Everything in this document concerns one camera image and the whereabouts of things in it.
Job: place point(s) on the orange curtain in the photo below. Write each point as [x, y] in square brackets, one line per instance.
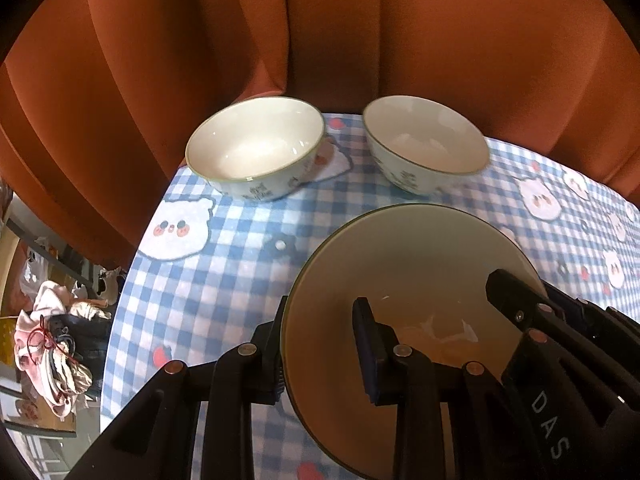
[98, 97]

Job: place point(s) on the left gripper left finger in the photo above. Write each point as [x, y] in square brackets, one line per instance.
[154, 436]

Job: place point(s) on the white bowl blue pattern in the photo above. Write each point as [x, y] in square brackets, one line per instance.
[421, 145]

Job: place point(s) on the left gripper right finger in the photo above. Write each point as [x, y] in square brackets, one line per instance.
[443, 412]

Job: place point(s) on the pink clutter pile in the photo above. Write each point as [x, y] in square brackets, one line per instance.
[60, 344]

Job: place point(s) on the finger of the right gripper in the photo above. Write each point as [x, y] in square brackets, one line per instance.
[609, 329]
[530, 312]

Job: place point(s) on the blue checkered bear tablecloth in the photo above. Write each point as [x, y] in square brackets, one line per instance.
[211, 268]

